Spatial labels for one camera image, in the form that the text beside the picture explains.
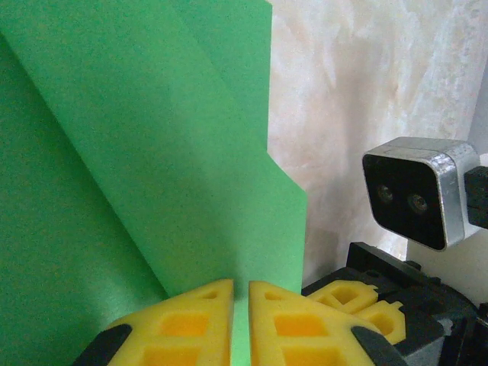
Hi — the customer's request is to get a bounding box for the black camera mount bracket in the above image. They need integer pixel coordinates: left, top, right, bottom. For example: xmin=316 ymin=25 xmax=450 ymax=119
xmin=463 ymin=166 xmax=488 ymax=230

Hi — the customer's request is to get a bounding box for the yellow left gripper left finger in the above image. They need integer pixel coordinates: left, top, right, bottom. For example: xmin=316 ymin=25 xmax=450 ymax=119
xmin=72 ymin=278 xmax=234 ymax=366

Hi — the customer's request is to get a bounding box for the green paper sheet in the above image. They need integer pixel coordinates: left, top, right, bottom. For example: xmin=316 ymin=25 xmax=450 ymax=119
xmin=0 ymin=0 xmax=309 ymax=366

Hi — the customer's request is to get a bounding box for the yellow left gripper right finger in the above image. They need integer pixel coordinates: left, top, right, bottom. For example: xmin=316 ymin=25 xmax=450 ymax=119
xmin=248 ymin=281 xmax=409 ymax=366

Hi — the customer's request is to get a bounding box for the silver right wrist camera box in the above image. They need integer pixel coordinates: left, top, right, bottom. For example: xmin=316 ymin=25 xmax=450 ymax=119
xmin=361 ymin=137 xmax=482 ymax=252

